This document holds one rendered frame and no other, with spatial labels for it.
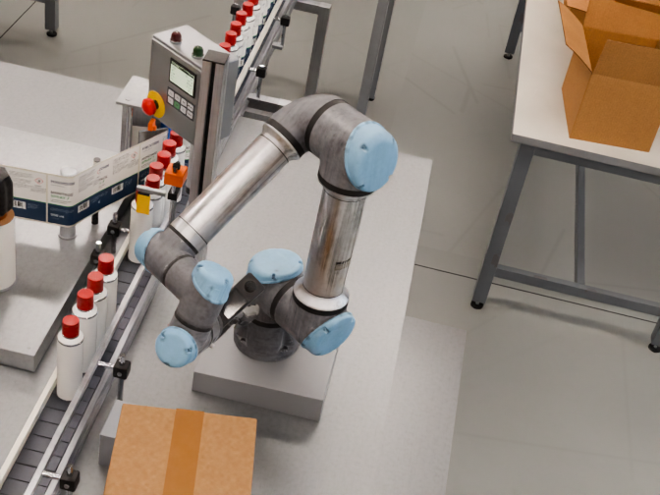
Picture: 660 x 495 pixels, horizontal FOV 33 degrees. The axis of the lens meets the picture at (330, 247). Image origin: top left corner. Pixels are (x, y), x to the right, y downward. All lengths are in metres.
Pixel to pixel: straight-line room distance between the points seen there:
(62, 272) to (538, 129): 1.75
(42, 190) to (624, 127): 1.93
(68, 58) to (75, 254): 2.64
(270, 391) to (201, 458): 0.49
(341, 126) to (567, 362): 2.19
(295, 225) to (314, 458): 0.80
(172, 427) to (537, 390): 2.13
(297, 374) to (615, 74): 1.66
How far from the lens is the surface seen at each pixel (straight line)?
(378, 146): 2.02
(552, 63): 4.18
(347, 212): 2.10
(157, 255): 2.06
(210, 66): 2.25
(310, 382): 2.41
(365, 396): 2.51
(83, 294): 2.28
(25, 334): 2.49
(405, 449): 2.42
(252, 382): 2.40
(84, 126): 3.24
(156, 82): 2.39
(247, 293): 2.17
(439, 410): 2.52
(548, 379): 3.96
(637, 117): 3.72
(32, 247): 2.72
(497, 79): 5.68
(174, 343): 2.01
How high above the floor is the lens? 2.58
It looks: 37 degrees down
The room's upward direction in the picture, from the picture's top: 11 degrees clockwise
